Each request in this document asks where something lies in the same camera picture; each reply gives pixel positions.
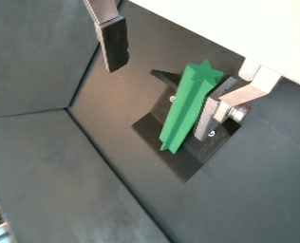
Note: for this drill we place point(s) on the black curved fixture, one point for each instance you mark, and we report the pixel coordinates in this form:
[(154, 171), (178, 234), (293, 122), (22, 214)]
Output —
[(194, 152)]

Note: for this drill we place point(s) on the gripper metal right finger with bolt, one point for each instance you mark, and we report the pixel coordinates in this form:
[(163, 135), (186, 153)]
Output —
[(226, 101)]

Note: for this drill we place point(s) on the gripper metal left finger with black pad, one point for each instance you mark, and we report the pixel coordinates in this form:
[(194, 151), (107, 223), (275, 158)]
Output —
[(111, 32)]

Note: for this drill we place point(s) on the green star-profile bar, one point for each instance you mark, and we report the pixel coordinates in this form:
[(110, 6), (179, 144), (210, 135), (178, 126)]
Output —
[(199, 80)]

